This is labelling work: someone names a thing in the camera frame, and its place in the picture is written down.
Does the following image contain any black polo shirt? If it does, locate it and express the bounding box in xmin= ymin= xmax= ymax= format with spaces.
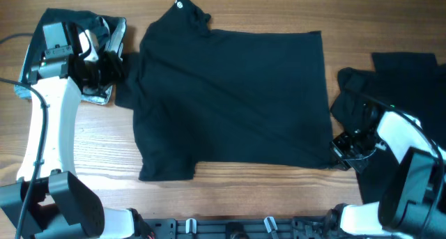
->
xmin=116 ymin=0 xmax=335 ymax=181

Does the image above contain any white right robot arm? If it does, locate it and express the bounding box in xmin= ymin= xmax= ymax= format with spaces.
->
xmin=330 ymin=111 xmax=445 ymax=238

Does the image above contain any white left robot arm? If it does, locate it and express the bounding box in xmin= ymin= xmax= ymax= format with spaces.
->
xmin=1 ymin=52 xmax=144 ymax=238

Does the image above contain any pile of black clothes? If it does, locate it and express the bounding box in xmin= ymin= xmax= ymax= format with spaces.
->
xmin=330 ymin=52 xmax=445 ymax=203

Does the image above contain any grey patterned folded garment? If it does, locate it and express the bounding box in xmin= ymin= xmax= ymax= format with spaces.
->
xmin=20 ymin=16 xmax=127 ymax=105

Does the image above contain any folded black shirt stack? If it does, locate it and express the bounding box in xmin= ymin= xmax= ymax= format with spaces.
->
xmin=24 ymin=8 xmax=117 ymax=68

